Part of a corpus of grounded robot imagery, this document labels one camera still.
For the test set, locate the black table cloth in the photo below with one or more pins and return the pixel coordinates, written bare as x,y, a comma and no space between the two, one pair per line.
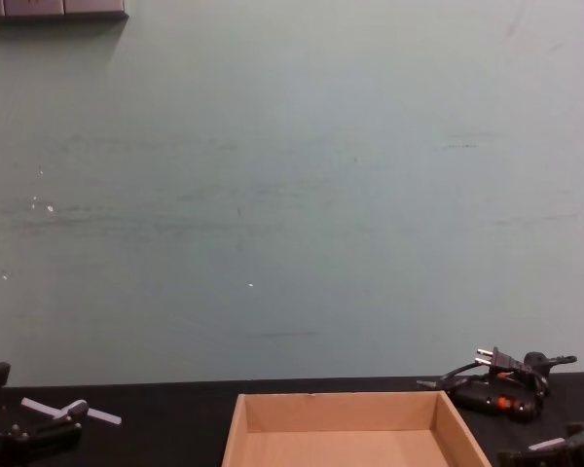
165,428

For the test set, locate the shallow brown cardboard tray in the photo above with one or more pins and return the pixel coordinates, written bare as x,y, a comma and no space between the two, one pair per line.
340,447

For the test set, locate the pale green wall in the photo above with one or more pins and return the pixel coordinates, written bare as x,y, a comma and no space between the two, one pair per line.
292,194

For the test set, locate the dark wall-mounted fixture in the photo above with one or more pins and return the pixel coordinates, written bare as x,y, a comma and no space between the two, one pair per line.
53,9

